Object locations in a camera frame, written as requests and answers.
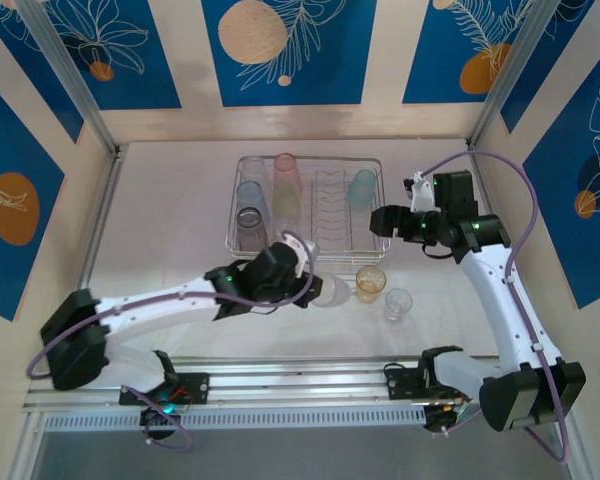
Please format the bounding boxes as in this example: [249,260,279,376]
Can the frosted white textured cup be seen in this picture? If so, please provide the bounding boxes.
[312,276,357,308]

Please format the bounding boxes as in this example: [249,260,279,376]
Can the teal textured plastic cup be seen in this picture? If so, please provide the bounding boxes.
[348,168,378,205]

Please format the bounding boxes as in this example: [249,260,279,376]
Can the smoky grey plastic cup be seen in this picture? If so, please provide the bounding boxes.
[235,206,271,250]

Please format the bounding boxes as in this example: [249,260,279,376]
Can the metal wire dish rack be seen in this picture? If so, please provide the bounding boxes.
[224,154,392,264]

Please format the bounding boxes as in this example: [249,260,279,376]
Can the amber faceted glass cup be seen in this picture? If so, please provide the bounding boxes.
[355,265,387,303]

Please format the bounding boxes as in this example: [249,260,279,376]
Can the pale green textured cup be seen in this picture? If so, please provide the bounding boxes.
[272,183,302,229]

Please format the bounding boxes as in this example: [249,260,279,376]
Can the small clear faceted cup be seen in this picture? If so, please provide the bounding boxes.
[383,288,414,322]

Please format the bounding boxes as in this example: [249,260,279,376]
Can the blue plastic cup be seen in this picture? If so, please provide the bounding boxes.
[235,180,270,226]

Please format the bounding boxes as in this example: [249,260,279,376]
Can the pink plastic cup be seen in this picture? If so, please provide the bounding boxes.
[273,152,301,189]

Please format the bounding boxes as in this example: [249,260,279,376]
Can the tall clear plastic cup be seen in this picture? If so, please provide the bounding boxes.
[238,155,267,184]

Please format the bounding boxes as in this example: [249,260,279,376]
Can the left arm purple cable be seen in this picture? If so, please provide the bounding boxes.
[25,229,317,450]

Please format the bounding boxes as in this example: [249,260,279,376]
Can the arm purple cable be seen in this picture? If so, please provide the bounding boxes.
[429,149,574,464]
[25,229,317,450]

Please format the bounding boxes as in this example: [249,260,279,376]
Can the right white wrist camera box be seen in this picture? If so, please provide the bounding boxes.
[402,170,439,212]

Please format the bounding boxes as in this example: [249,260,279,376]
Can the aluminium table side rail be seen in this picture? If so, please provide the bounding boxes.
[54,142,127,371]
[467,139,546,361]

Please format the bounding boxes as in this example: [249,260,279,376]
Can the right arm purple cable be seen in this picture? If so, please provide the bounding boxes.
[429,149,574,464]

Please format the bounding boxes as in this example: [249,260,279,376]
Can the aluminium mounting rail frame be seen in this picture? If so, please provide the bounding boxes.
[22,355,574,414]

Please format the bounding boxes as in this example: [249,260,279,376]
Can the grey slotted cable duct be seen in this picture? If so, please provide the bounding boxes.
[43,405,429,432]

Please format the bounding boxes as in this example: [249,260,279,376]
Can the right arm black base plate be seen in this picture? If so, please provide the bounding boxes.
[384,367,479,401]

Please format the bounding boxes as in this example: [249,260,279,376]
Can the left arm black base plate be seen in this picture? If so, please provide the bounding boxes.
[118,372,211,406]

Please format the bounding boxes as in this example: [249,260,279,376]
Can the aluminium frame post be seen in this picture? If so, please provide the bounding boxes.
[465,0,564,151]
[14,0,121,156]

